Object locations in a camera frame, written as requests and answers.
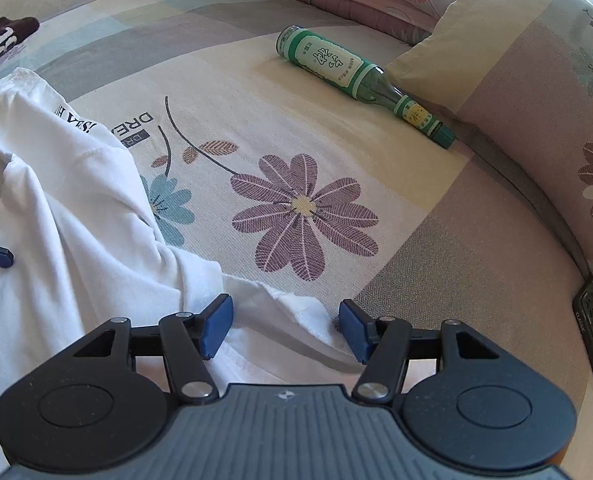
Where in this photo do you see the white printed t-shirt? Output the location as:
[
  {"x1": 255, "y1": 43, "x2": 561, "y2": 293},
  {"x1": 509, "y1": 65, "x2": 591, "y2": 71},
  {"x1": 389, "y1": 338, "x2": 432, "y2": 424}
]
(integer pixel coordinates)
[{"x1": 0, "y1": 67, "x2": 372, "y2": 466}]

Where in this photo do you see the floral patchwork pillow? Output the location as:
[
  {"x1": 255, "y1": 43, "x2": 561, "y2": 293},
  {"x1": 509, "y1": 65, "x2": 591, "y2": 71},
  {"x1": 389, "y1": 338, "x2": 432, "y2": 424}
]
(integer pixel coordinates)
[{"x1": 385, "y1": 0, "x2": 593, "y2": 261}]

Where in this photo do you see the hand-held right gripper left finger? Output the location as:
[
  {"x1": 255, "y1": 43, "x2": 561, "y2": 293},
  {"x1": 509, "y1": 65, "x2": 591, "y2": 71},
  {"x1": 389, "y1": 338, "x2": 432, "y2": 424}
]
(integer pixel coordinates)
[{"x1": 71, "y1": 294, "x2": 234, "y2": 407}]

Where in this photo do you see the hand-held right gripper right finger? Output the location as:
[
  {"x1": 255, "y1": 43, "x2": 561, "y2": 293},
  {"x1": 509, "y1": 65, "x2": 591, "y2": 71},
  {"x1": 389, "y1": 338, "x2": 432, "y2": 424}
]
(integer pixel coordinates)
[{"x1": 339, "y1": 299, "x2": 502, "y2": 405}]

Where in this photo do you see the green glass bottle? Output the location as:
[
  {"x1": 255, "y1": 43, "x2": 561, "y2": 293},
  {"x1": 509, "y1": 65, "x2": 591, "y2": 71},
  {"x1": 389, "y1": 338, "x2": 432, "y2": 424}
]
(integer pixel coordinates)
[{"x1": 275, "y1": 25, "x2": 457, "y2": 150}]

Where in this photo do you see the brown printed garment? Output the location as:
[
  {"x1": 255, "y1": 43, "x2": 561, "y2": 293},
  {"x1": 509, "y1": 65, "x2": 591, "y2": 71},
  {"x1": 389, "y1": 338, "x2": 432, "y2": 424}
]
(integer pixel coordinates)
[{"x1": 0, "y1": 16, "x2": 40, "y2": 78}]

